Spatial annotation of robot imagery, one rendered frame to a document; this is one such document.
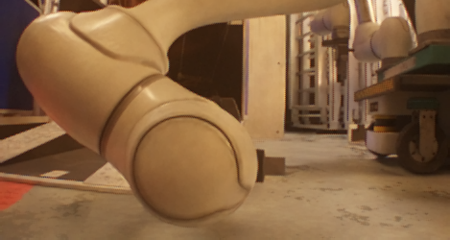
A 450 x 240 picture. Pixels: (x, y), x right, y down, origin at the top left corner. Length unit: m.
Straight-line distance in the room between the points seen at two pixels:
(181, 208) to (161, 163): 0.03
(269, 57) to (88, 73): 2.54
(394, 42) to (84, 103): 1.46
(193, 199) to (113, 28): 0.18
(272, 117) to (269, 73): 0.39
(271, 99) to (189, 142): 2.55
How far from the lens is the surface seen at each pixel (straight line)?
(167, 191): 0.21
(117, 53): 0.29
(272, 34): 2.84
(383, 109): 1.24
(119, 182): 0.76
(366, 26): 1.77
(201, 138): 0.20
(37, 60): 0.32
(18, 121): 1.60
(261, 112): 2.70
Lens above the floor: 0.18
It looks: 1 degrees up
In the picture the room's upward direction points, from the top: 1 degrees clockwise
